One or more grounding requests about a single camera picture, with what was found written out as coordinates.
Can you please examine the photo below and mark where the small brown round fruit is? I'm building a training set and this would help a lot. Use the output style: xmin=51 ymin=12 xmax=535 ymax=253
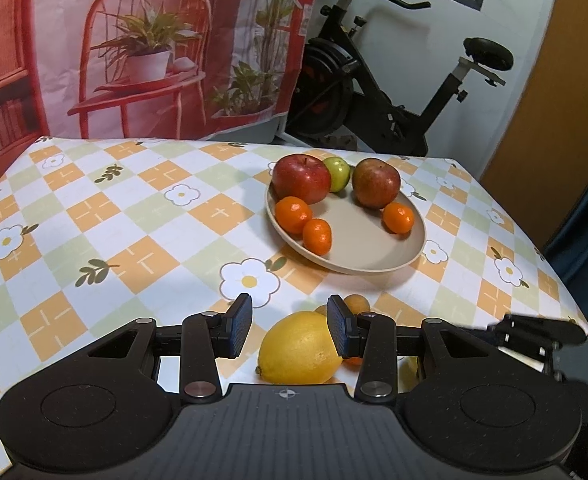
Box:
xmin=343 ymin=294 xmax=371 ymax=315

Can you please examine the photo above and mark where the black exercise bike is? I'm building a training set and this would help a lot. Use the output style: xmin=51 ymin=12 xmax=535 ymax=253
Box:
xmin=286 ymin=0 xmax=516 ymax=157

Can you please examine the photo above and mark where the small green fruit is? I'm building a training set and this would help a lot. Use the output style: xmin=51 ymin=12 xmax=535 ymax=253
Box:
xmin=322 ymin=156 xmax=351 ymax=193

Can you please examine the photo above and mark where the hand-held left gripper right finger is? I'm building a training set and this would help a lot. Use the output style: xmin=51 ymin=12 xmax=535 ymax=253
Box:
xmin=326 ymin=295 xmax=490 ymax=405

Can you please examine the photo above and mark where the dull reddish-brown apple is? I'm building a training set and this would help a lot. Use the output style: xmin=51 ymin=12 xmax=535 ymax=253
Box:
xmin=351 ymin=158 xmax=401 ymax=210

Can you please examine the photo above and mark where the checkered floral tablecloth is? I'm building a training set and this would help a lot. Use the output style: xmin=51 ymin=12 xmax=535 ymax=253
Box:
xmin=0 ymin=135 xmax=588 ymax=480

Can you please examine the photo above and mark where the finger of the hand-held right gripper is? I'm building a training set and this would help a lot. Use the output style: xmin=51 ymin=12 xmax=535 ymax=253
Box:
xmin=486 ymin=314 xmax=588 ymax=381

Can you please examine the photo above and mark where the printed red chair backdrop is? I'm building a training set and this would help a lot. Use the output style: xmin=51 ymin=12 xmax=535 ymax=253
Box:
xmin=0 ymin=0 xmax=325 ymax=196

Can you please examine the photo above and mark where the white rolling stand base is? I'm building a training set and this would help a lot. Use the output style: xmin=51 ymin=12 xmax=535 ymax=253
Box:
xmin=209 ymin=112 xmax=300 ymax=145

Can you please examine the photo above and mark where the beige round plate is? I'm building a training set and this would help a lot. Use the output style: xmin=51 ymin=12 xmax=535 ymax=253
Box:
xmin=265 ymin=160 xmax=427 ymax=276

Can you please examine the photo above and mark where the brown sandal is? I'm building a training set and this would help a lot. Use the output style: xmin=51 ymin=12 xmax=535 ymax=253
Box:
xmin=325 ymin=134 xmax=360 ymax=152

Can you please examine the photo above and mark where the yellow lemon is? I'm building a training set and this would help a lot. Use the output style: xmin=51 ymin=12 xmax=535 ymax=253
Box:
xmin=255 ymin=305 xmax=345 ymax=386
xmin=398 ymin=355 xmax=421 ymax=391

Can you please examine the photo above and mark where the orange wooden door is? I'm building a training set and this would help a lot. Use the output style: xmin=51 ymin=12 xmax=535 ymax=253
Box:
xmin=479 ymin=0 xmax=588 ymax=251

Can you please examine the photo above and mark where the bright red apple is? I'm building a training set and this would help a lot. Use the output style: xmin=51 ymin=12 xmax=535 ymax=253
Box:
xmin=272 ymin=154 xmax=332 ymax=206

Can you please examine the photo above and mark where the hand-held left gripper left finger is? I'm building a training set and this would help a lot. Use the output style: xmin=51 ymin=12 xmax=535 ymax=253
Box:
xmin=86 ymin=293 xmax=254 ymax=405

